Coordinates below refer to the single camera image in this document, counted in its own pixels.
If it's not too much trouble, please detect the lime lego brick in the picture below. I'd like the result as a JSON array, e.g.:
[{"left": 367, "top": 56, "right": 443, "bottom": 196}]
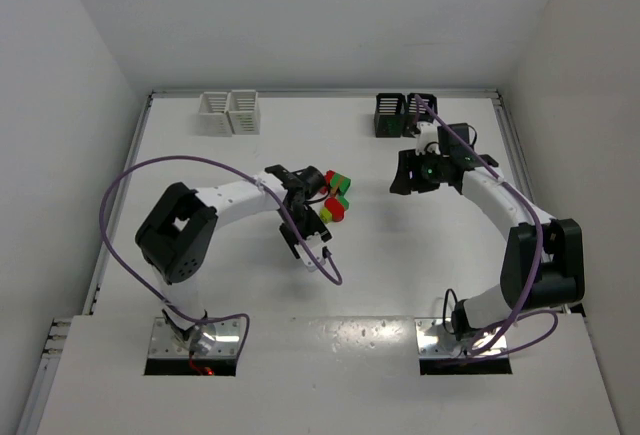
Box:
[{"left": 319, "top": 207, "right": 333, "bottom": 223}]

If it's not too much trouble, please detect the red round lego piece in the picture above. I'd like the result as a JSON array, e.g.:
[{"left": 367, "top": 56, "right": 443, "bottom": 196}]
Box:
[{"left": 324, "top": 197, "right": 346, "bottom": 222}]

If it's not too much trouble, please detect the green lego piece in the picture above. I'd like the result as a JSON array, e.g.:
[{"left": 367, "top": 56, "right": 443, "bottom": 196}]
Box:
[{"left": 337, "top": 196, "right": 350, "bottom": 210}]

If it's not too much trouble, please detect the red lego brick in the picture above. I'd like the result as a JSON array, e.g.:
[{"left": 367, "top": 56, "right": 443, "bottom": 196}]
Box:
[{"left": 325, "top": 170, "right": 336, "bottom": 190}]

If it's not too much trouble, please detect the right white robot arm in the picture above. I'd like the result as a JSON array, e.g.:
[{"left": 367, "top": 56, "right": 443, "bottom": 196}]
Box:
[{"left": 390, "top": 122, "right": 585, "bottom": 339}]

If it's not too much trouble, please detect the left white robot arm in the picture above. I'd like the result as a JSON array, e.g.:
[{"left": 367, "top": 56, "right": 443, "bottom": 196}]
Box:
[{"left": 135, "top": 165, "right": 331, "bottom": 341}]

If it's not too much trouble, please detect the right black slotted container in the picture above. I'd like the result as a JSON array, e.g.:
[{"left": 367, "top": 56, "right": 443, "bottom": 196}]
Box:
[{"left": 405, "top": 93, "right": 438, "bottom": 130}]

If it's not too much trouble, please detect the black slotted container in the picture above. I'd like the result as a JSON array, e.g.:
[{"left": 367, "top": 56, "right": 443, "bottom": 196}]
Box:
[
  {"left": 405, "top": 93, "right": 438, "bottom": 130},
  {"left": 374, "top": 93, "right": 406, "bottom": 138}
]

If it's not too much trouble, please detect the left black slotted container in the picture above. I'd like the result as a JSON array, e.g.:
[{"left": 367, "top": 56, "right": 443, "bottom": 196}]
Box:
[{"left": 374, "top": 93, "right": 406, "bottom": 138}]

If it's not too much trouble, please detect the right white slotted container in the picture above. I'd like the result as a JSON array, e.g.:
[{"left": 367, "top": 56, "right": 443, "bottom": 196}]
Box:
[{"left": 227, "top": 90, "right": 261, "bottom": 135}]

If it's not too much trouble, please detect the white slotted container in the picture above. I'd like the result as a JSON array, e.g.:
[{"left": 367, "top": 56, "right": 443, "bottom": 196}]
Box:
[
  {"left": 227, "top": 90, "right": 261, "bottom": 135},
  {"left": 197, "top": 92, "right": 233, "bottom": 137}
]

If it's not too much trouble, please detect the left white slotted container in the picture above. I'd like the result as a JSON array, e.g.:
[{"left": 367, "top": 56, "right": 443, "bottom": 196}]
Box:
[{"left": 197, "top": 92, "right": 233, "bottom": 137}]

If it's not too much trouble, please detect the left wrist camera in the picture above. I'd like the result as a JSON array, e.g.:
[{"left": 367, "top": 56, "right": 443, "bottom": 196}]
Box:
[{"left": 296, "top": 233, "right": 326, "bottom": 272}]

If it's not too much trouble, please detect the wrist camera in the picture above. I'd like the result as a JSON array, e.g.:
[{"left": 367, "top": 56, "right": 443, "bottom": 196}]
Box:
[
  {"left": 296, "top": 233, "right": 326, "bottom": 272},
  {"left": 413, "top": 122, "right": 438, "bottom": 155}
]

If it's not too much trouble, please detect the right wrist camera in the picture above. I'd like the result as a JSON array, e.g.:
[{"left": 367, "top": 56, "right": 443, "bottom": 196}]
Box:
[{"left": 413, "top": 122, "right": 438, "bottom": 155}]

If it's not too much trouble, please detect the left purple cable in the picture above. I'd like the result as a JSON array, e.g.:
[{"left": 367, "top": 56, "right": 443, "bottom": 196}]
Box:
[{"left": 99, "top": 155, "right": 344, "bottom": 361}]

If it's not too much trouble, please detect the purple cable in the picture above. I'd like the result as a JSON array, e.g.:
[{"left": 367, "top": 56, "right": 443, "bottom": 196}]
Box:
[
  {"left": 99, "top": 155, "right": 344, "bottom": 361},
  {"left": 412, "top": 93, "right": 559, "bottom": 361}
]

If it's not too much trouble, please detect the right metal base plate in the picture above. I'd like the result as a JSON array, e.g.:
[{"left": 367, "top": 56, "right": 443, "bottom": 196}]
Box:
[{"left": 414, "top": 317, "right": 509, "bottom": 359}]

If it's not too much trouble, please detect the metal base plate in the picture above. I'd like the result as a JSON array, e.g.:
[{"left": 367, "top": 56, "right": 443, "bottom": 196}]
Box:
[
  {"left": 414, "top": 317, "right": 509, "bottom": 359},
  {"left": 147, "top": 317, "right": 242, "bottom": 360}
]

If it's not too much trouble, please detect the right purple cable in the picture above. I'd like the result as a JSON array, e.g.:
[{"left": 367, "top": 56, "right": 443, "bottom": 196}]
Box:
[{"left": 412, "top": 93, "right": 559, "bottom": 361}]

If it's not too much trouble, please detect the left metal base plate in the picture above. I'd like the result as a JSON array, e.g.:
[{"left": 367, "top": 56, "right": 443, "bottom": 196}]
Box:
[{"left": 147, "top": 317, "right": 242, "bottom": 360}]

